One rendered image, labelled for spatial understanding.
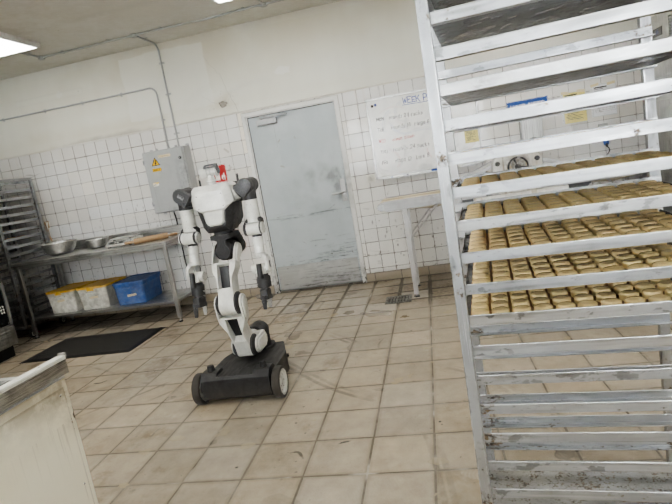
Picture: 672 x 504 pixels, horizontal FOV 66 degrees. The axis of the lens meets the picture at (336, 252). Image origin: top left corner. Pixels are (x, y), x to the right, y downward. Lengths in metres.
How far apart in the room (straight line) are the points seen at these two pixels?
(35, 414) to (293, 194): 4.46
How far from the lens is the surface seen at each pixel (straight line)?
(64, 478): 1.96
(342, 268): 5.90
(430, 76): 1.41
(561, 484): 2.11
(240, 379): 3.32
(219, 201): 3.27
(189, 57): 6.30
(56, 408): 1.90
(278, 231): 5.98
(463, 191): 1.43
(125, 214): 6.71
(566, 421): 2.12
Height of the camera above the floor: 1.36
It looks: 9 degrees down
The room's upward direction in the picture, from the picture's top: 10 degrees counter-clockwise
